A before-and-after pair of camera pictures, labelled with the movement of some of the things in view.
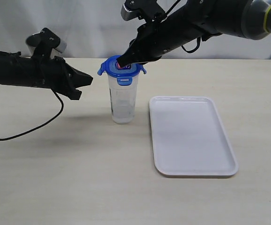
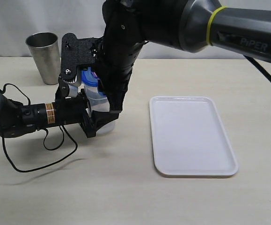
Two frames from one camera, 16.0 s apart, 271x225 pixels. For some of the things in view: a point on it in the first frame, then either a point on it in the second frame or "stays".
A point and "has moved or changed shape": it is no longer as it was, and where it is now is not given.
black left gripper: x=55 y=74 -> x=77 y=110
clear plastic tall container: x=123 y=100 -> x=98 y=101
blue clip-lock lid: x=124 y=76 has moved or changed shape
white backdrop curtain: x=92 y=29 stays
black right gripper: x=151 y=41 -> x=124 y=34
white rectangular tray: x=189 y=138 stays
